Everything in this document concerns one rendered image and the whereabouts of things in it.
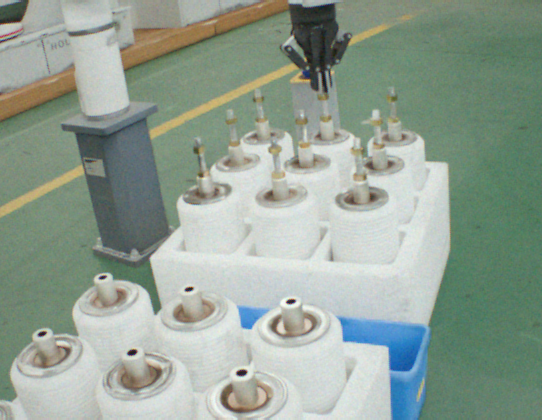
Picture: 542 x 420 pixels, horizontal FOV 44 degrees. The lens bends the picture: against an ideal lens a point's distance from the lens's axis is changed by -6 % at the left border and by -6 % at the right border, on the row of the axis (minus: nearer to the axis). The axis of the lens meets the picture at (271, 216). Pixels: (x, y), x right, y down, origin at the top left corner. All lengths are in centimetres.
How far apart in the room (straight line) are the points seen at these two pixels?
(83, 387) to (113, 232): 74
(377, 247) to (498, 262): 40
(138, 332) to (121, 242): 64
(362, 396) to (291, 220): 33
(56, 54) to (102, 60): 176
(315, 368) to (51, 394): 27
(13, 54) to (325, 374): 245
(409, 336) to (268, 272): 22
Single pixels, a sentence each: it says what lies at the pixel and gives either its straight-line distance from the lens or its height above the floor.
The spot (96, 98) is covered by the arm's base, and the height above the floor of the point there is 35.
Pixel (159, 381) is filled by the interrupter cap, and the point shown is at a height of 25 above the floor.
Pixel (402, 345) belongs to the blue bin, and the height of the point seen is 9.
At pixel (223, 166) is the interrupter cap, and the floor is 25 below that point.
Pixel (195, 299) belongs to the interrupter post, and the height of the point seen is 27.
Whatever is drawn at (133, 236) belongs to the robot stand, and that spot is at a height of 6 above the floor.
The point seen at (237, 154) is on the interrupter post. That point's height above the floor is 27.
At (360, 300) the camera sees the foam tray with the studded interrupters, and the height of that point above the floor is 14.
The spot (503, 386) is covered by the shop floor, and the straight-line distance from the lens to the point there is 103.
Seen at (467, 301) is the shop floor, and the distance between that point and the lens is 121.
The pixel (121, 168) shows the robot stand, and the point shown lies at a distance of 139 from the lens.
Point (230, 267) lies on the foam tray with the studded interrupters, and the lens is 101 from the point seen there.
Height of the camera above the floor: 67
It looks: 25 degrees down
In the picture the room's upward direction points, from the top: 8 degrees counter-clockwise
